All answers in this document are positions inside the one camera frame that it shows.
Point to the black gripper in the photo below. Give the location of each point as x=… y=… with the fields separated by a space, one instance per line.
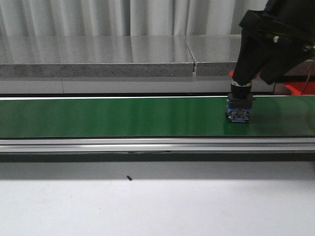
x=260 y=53

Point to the red plastic bin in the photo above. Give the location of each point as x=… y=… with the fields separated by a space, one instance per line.
x=301 y=88

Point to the right grey stone slab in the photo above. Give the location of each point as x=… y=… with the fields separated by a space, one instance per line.
x=214 y=55

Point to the grey stone slab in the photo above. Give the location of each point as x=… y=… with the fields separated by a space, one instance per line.
x=214 y=55
x=94 y=56

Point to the green conveyor belt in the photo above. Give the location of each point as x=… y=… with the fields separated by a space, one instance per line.
x=153 y=117

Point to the left grey stone slab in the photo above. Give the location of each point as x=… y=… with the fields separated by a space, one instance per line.
x=94 y=56

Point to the grey pleated curtain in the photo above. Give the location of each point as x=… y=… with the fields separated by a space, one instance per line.
x=123 y=17

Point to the aluminium conveyor frame rail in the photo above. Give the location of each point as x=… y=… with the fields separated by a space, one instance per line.
x=156 y=145

